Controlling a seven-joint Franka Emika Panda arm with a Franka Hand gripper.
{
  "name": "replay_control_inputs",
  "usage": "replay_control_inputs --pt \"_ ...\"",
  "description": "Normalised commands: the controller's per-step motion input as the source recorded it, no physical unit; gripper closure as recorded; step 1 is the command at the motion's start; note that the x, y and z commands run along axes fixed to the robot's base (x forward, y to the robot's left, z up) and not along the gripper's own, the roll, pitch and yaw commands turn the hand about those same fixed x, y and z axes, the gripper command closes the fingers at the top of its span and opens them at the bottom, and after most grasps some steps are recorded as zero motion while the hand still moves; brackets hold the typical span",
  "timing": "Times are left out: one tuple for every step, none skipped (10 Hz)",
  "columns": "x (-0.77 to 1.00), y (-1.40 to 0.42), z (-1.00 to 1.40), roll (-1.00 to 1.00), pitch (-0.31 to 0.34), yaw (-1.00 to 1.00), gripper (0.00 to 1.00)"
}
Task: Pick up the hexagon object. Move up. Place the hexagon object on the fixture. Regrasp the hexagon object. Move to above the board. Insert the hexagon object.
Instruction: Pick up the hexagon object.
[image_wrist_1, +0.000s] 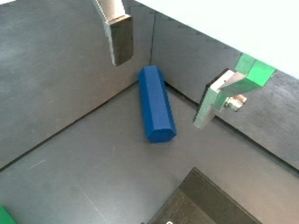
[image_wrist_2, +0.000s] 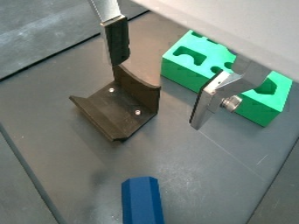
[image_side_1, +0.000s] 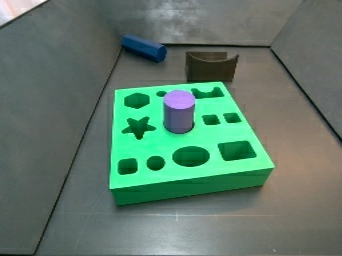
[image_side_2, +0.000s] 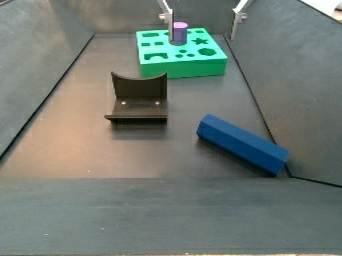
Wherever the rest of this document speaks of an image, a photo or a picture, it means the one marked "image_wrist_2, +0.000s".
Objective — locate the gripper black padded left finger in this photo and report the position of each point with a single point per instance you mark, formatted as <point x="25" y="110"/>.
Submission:
<point x="113" y="29"/>

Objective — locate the green shape sorter block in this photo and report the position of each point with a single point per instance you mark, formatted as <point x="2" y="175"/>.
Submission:
<point x="192" y="61"/>

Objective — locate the blue hexagonal prism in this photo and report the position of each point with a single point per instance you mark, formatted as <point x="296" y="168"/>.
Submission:
<point x="141" y="201"/>

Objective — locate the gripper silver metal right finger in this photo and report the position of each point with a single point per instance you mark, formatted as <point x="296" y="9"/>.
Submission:
<point x="220" y="92"/>

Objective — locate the black curved cradle stand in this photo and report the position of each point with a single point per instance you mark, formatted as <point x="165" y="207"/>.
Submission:
<point x="121" y="106"/>

